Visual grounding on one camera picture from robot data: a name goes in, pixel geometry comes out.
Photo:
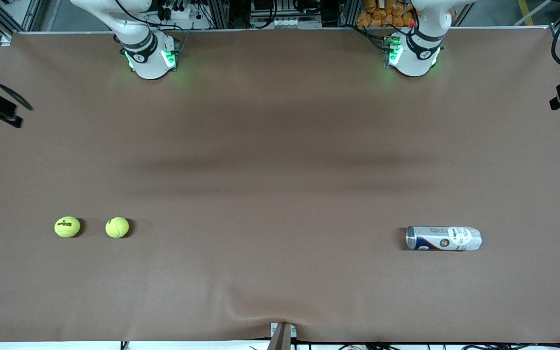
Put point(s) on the plain yellow tennis ball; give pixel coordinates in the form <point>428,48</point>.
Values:
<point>117,227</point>

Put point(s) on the bag of orange items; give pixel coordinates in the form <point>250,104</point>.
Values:
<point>387,12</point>

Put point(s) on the clear tennis ball can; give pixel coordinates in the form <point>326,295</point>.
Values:
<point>443,238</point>

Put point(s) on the brown table mat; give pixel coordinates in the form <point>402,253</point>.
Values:
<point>280,146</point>

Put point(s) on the grey metal post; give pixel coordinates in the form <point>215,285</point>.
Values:
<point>280,338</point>

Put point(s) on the yellow tennis ball black print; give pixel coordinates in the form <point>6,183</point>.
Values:
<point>67,227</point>

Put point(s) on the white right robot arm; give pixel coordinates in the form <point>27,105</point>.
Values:
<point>146,61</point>

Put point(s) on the black electronics box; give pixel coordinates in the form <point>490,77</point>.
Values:
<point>285,7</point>

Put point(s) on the white terminal block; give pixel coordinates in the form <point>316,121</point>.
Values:
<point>286,22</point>

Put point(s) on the white corner clamp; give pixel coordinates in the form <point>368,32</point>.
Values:
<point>558,33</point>
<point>6,40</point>

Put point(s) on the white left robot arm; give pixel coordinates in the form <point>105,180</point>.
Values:
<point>413,61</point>

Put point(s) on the white power strip with plugs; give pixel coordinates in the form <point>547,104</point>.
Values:
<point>183,14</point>

